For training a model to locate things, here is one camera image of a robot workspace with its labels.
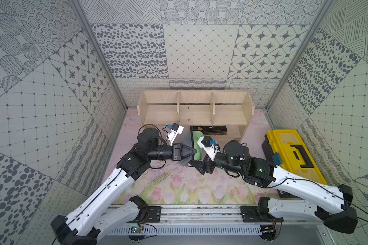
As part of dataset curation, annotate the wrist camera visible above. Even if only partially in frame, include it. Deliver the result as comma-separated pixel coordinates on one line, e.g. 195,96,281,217
197,135,220,161
167,123,184,146

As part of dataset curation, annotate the light wooden bookshelf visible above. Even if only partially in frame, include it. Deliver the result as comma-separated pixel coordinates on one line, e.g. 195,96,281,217
137,90,255,140

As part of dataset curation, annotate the yellow black toolbox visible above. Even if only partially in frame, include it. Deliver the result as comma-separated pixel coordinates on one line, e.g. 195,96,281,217
262,130,327,185

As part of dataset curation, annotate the grey green cleaning cloth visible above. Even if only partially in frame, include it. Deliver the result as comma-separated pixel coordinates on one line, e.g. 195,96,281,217
179,131,204,166

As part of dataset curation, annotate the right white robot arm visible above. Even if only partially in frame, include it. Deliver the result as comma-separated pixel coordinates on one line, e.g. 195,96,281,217
190,136,358,234

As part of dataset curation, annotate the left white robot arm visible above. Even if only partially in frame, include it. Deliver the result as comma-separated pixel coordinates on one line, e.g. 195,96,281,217
51,127,201,245

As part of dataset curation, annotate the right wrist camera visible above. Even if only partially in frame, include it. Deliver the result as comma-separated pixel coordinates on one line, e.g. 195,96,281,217
197,135,220,161

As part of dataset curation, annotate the black book on shelf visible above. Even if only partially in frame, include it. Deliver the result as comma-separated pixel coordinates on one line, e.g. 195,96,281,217
190,126,228,135

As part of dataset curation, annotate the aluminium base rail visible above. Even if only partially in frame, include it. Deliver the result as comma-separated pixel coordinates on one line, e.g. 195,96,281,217
104,204,326,236

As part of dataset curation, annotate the floral pink table mat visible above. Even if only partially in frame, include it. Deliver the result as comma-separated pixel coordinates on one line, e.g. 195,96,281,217
103,109,279,205

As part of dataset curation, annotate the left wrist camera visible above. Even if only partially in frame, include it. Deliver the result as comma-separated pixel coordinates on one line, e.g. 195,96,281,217
167,123,184,146

